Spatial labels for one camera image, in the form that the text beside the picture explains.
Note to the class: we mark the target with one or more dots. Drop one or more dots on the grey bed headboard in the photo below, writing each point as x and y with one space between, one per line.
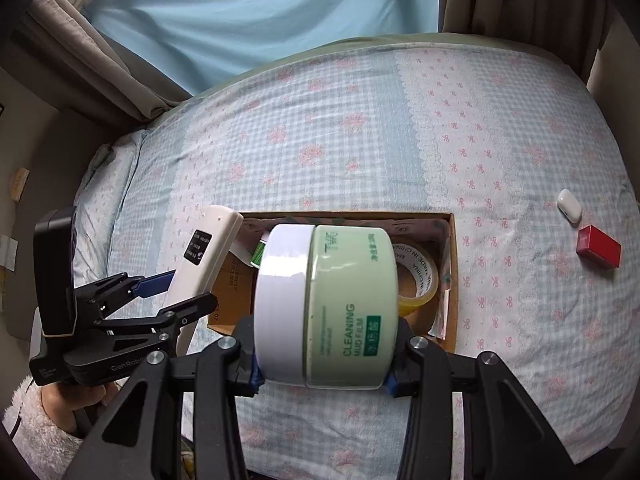
55 185

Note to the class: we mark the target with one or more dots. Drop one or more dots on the brown curtain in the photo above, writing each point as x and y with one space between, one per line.
525 5
115 70

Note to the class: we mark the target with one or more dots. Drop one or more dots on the dark green jar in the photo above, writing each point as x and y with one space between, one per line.
260 255

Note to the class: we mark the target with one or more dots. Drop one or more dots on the person's left forearm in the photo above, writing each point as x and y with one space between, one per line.
35 435

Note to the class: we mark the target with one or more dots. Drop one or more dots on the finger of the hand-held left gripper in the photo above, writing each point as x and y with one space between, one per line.
165 322
120 290

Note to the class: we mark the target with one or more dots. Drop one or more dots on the checkered pillow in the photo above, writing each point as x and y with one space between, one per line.
105 180

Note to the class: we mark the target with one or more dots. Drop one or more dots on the pale green jar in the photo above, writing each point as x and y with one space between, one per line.
345 305

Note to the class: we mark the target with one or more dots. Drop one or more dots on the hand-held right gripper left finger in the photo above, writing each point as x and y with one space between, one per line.
240 360

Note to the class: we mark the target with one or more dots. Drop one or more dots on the white remote control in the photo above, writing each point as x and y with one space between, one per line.
205 240

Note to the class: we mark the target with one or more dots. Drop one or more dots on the person's left hand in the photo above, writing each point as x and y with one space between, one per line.
65 405

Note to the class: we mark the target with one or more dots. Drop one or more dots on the clear tape roll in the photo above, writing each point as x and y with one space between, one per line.
425 295

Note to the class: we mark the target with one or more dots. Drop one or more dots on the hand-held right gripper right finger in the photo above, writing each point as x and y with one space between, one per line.
392 385

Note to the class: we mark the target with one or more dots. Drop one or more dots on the light blue hanging cloth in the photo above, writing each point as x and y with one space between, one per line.
250 10

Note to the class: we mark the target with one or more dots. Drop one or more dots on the white earbuds case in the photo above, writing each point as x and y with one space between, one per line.
570 205

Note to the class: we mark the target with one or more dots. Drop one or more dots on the small red box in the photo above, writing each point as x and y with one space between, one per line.
598 250

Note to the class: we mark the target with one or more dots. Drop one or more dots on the cardboard box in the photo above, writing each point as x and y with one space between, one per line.
230 285

